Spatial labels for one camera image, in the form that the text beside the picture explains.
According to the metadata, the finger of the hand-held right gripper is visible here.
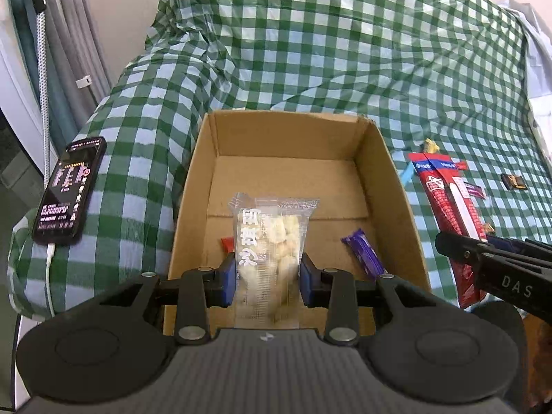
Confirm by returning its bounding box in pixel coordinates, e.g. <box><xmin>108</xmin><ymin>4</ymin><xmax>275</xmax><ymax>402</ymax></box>
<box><xmin>489</xmin><ymin>236</ymin><xmax>552</xmax><ymax>256</ymax></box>
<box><xmin>435</xmin><ymin>230</ymin><xmax>496</xmax><ymax>268</ymax></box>

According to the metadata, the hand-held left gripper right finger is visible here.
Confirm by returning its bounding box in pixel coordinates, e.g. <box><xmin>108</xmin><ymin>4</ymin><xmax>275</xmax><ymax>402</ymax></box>
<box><xmin>300</xmin><ymin>254</ymin><xmax>434</xmax><ymax>346</ymax></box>

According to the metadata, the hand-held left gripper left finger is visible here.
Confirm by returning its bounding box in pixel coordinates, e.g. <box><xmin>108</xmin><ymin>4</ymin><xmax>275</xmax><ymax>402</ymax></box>
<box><xmin>102</xmin><ymin>254</ymin><xmax>237</xmax><ymax>346</ymax></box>

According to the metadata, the long red snack packet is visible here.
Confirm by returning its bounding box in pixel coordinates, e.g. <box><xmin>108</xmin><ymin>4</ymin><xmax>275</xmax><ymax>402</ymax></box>
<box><xmin>425</xmin><ymin>155</ymin><xmax>490</xmax><ymax>309</ymax></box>
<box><xmin>409</xmin><ymin>153</ymin><xmax>458</xmax><ymax>236</ymax></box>

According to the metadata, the clear nougat snack packet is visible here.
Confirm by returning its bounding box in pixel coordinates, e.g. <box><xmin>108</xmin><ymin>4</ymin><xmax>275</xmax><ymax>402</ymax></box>
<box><xmin>228</xmin><ymin>192</ymin><xmax>321</xmax><ymax>328</ymax></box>

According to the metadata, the brown cardboard box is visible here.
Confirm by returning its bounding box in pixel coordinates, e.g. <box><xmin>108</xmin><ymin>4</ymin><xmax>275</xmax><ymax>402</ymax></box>
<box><xmin>163</xmin><ymin>110</ymin><xmax>432</xmax><ymax>339</ymax></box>

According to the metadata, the purple candy bar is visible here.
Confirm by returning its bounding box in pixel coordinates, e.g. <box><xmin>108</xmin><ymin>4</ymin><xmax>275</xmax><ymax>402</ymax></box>
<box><xmin>341</xmin><ymin>229</ymin><xmax>386</xmax><ymax>279</ymax></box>

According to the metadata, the white bed sheet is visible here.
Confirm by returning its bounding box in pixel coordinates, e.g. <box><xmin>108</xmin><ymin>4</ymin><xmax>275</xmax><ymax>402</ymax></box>
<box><xmin>502</xmin><ymin>0</ymin><xmax>552</xmax><ymax>165</ymax></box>

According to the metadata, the black smartphone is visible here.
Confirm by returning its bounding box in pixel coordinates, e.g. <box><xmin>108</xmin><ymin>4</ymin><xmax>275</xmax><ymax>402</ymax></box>
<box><xmin>31</xmin><ymin>137</ymin><xmax>108</xmax><ymax>246</ymax></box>

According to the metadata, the green checked blanket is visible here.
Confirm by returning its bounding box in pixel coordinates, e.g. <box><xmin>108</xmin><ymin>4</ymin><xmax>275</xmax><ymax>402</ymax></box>
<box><xmin>9</xmin><ymin>0</ymin><xmax>552</xmax><ymax>320</ymax></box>

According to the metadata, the grey curtain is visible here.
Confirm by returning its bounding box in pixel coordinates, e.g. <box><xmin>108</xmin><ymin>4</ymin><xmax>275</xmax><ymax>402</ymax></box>
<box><xmin>41</xmin><ymin>0</ymin><xmax>114</xmax><ymax>108</ymax></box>

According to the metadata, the teal curtain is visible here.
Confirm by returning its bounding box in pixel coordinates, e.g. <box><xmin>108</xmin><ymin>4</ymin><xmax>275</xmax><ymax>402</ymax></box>
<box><xmin>6</xmin><ymin>0</ymin><xmax>80</xmax><ymax>147</ymax></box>

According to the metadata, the white charging cable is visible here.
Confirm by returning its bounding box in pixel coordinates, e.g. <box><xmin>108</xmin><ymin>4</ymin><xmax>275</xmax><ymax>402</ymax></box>
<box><xmin>44</xmin><ymin>244</ymin><xmax>57</xmax><ymax>317</ymax></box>

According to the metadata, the braided steamer hose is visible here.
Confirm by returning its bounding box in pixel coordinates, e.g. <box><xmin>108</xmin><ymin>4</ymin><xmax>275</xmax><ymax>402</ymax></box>
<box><xmin>37</xmin><ymin>9</ymin><xmax>56</xmax><ymax>182</ymax></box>

